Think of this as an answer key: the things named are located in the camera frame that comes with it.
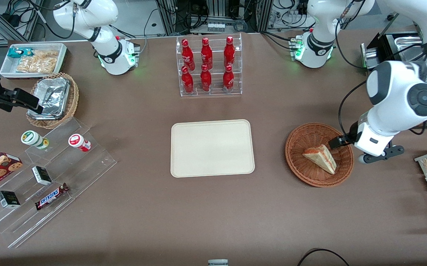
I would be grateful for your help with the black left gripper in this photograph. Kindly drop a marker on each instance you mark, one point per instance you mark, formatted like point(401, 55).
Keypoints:
point(351, 135)

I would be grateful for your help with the triangular sandwich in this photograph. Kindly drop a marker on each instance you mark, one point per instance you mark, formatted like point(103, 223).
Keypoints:
point(322, 159)

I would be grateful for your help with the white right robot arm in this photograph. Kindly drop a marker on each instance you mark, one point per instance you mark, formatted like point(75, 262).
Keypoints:
point(88, 18)

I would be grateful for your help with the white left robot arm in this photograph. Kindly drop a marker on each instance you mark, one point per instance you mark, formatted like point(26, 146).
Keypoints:
point(394, 96)

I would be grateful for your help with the brown wicker basket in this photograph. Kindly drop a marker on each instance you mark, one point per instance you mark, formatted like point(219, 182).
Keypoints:
point(309, 135)

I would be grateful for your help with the light wicker basket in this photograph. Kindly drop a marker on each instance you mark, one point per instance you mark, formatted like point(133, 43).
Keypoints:
point(74, 96)

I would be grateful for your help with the cream plastic tray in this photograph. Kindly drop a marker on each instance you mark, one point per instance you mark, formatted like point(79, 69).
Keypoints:
point(212, 147)

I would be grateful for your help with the aluminium foil container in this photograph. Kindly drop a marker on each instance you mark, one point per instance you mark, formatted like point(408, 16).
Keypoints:
point(53, 96)

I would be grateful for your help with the clear bag of crackers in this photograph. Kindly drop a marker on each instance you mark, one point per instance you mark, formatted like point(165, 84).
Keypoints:
point(47, 54)
point(36, 65)

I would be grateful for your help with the white rectangular bin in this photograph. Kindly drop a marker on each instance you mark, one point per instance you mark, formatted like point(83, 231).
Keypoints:
point(6, 70)

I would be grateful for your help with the green lid cup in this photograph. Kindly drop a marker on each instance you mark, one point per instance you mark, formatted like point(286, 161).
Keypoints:
point(30, 137)

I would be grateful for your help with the teal snack packet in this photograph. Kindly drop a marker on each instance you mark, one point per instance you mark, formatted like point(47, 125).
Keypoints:
point(16, 53)

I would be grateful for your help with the red lid cup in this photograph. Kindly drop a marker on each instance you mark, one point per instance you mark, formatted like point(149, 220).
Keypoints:
point(77, 141)

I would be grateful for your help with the small black box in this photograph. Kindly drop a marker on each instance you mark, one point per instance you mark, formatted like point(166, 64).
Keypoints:
point(41, 175)
point(8, 199)

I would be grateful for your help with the clear acrylic stepped shelf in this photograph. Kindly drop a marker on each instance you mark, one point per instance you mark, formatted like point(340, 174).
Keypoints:
point(88, 162)

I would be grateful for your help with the snickers chocolate bar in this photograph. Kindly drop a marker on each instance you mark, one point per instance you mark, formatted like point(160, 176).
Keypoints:
point(51, 197)

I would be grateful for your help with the black food warmer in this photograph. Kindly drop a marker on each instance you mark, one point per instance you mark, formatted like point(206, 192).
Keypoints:
point(383, 48)

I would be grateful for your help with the steel warmer pan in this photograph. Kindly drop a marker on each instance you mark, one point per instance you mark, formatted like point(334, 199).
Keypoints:
point(407, 44)

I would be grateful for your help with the red cola bottle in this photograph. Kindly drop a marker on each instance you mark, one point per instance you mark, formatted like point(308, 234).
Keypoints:
point(228, 79)
point(187, 82)
point(205, 79)
point(187, 55)
point(229, 53)
point(206, 54)

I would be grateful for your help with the clear acrylic bottle rack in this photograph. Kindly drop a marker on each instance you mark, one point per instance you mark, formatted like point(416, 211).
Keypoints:
point(217, 92)

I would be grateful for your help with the grey device at table edge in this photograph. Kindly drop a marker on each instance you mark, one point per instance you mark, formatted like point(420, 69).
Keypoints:
point(218, 262)

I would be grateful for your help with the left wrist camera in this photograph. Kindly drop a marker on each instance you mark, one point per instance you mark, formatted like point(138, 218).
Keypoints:
point(383, 155)

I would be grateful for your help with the aluminium equipment frame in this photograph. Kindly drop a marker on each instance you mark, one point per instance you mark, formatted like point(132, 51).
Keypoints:
point(217, 11)

